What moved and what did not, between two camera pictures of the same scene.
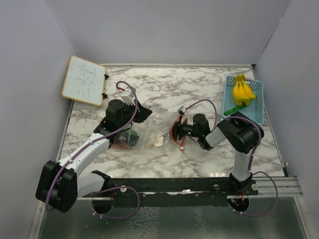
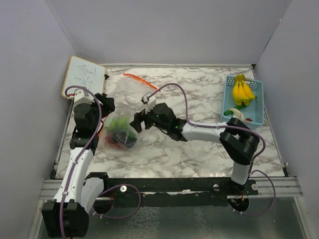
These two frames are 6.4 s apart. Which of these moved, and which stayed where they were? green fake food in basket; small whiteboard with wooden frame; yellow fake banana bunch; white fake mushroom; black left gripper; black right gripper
Moved: black right gripper; white fake mushroom; black left gripper
Stayed: green fake food in basket; small whiteboard with wooden frame; yellow fake banana bunch
